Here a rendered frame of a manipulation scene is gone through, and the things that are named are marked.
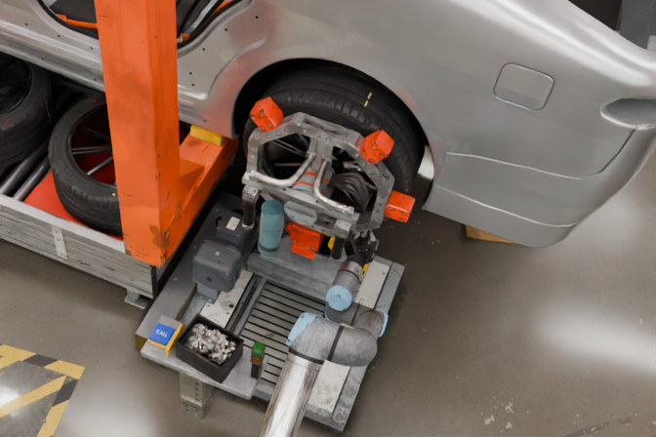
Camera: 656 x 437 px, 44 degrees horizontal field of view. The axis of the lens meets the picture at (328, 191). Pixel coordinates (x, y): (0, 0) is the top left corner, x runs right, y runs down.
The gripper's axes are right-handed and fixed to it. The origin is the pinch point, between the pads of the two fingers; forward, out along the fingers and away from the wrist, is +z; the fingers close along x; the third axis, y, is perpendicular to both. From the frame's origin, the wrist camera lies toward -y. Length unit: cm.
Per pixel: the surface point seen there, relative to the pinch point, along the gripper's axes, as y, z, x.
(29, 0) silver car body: -134, 11, -73
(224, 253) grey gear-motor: -19, -21, -52
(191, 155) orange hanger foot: -55, -1, -49
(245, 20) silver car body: -91, 10, 7
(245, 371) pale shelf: -1, -66, -28
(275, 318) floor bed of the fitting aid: 23, -20, -59
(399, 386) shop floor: 69, -25, -21
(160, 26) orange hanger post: -116, -38, 25
